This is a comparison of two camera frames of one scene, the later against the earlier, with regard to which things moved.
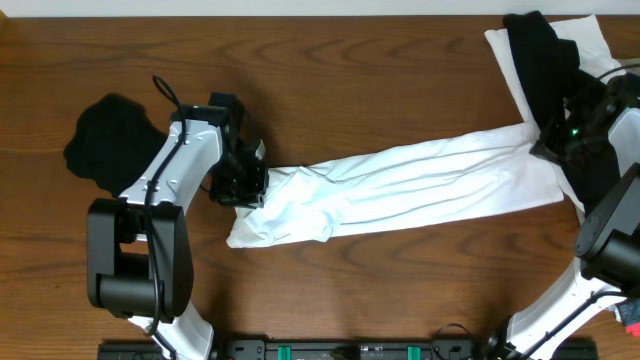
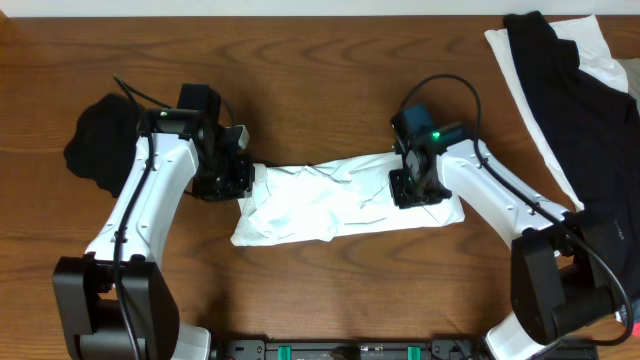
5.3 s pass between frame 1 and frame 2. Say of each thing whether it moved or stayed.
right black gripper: moved
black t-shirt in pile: stayed
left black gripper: stayed
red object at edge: stayed
